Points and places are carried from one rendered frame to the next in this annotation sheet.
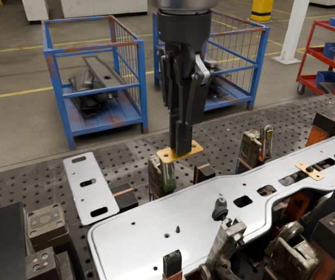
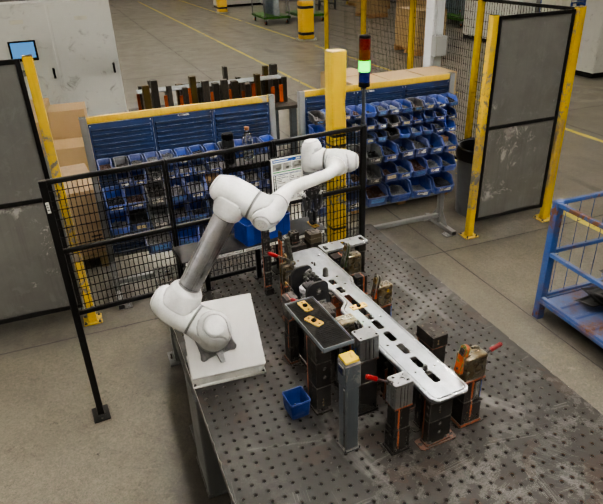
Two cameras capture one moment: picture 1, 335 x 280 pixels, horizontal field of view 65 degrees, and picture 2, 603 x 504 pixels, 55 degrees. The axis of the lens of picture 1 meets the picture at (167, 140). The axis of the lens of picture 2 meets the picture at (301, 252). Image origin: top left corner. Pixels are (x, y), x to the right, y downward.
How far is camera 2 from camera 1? 3.01 m
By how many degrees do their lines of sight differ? 76
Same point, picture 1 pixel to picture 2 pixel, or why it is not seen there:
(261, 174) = (354, 290)
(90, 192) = (336, 244)
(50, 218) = (313, 232)
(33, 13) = not seen: outside the picture
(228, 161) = not seen: hidden behind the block
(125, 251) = (305, 255)
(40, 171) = (398, 257)
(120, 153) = (428, 285)
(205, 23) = not seen: hidden behind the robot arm
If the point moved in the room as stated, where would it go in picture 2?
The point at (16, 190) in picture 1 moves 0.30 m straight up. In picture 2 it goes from (379, 253) to (380, 212)
